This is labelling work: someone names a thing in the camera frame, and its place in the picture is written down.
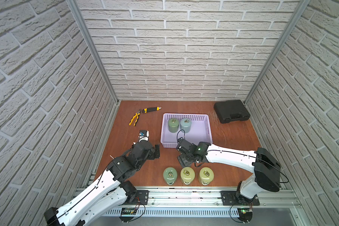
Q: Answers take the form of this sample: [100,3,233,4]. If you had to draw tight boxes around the blue tea canister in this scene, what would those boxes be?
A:
[180,118,192,133]

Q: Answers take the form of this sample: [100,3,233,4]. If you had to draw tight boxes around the yellow black utility knife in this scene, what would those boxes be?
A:
[142,107,162,114]

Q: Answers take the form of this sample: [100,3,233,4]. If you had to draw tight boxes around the lavender perforated plastic basket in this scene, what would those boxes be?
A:
[161,113,212,148]

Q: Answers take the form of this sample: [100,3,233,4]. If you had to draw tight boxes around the yellow-green tea canister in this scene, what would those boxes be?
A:
[198,167,214,186]
[180,167,195,185]

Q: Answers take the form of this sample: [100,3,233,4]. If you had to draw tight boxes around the left controller board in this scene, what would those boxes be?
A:
[120,208,137,223]

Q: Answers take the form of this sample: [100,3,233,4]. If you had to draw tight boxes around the yellow black pliers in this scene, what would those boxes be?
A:
[129,109,141,126]

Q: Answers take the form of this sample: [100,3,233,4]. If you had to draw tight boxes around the controller board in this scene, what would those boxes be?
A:
[238,209,253,223]
[120,208,137,223]

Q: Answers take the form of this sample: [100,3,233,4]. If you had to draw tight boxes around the green tea canister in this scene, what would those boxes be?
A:
[163,167,178,185]
[168,118,179,133]

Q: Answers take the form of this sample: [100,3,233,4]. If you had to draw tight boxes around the aluminium corner frame post right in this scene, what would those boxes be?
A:
[243,0,310,106]

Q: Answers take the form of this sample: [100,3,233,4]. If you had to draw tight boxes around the aluminium corner frame post left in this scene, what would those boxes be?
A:
[67,0,119,105]

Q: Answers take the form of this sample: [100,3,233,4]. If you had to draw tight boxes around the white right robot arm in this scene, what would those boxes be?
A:
[176,137,289,206]

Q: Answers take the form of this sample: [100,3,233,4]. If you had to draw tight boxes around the right controller board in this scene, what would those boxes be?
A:
[238,209,253,223]

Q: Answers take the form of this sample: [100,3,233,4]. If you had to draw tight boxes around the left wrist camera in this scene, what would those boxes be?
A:
[138,130,149,142]

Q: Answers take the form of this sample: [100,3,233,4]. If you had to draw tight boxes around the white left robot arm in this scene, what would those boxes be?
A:
[44,140,160,226]

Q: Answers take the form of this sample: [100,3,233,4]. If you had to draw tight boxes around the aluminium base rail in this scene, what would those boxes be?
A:
[102,187,305,223]

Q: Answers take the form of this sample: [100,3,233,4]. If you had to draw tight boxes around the aluminium corner frame post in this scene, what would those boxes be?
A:
[243,0,310,106]
[67,0,119,105]

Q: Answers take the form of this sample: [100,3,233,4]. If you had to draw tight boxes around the black plastic tool case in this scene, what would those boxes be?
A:
[214,100,250,124]

